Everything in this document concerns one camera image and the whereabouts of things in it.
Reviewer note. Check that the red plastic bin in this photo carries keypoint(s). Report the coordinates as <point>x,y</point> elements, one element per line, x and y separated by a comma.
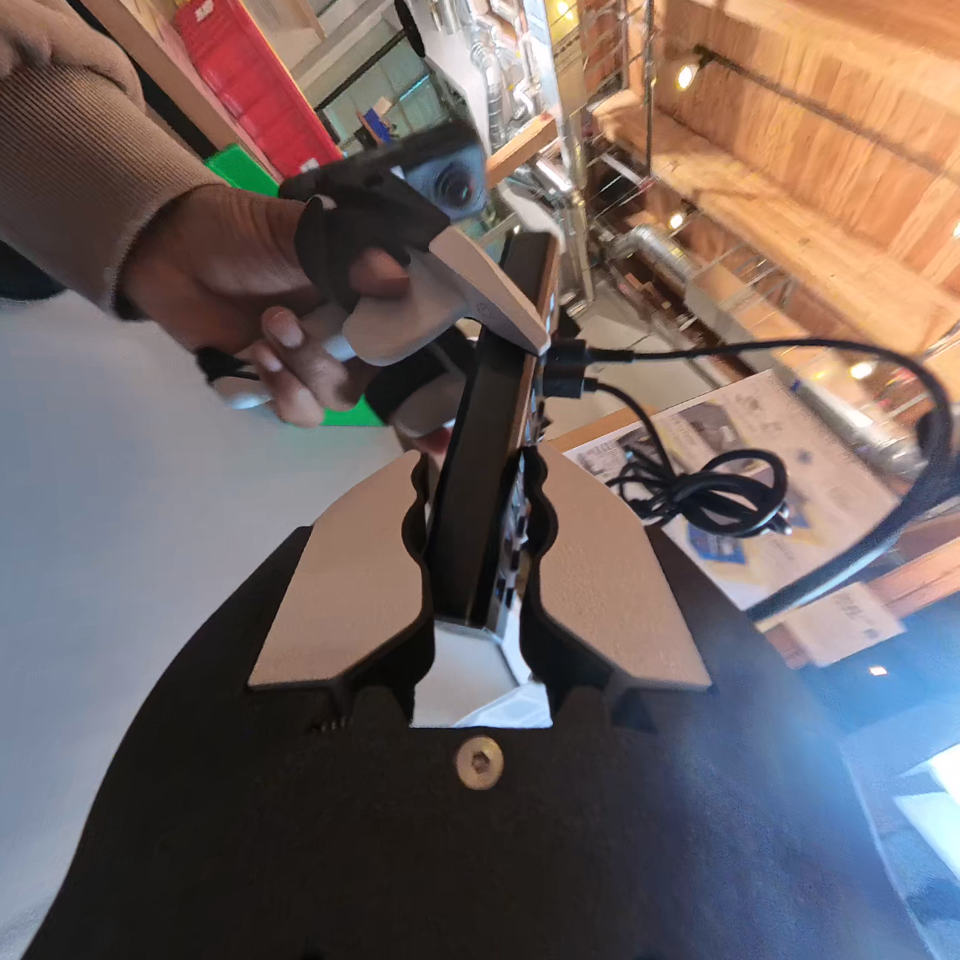
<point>247,82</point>

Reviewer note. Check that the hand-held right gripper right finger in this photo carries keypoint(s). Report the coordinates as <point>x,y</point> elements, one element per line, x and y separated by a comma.
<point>615,592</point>

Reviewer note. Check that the green plastic bin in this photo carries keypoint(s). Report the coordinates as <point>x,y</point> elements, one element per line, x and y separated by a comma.
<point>240,171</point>

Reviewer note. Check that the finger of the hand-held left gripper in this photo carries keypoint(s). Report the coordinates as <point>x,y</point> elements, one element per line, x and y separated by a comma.
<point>421,416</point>
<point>465,300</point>

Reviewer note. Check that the person's left forearm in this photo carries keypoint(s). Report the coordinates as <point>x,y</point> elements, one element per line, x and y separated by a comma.
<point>67,150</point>

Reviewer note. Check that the ceiling spotlight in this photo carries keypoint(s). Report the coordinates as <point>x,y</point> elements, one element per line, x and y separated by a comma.
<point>675,220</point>
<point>684,75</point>

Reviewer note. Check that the white paper card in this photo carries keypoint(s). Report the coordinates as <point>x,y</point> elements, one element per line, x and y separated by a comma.
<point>840,622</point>

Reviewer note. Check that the black usb hub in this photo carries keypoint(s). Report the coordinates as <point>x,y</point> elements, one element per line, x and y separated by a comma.
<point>487,420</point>

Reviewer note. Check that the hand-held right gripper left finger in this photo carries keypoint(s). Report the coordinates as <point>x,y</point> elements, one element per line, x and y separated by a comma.
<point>345,592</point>

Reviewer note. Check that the instruction sheet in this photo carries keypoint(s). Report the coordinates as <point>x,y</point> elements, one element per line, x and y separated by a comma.
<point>787,450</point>

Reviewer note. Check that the person's left hand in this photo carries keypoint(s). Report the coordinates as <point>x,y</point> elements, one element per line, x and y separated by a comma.
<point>217,270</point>

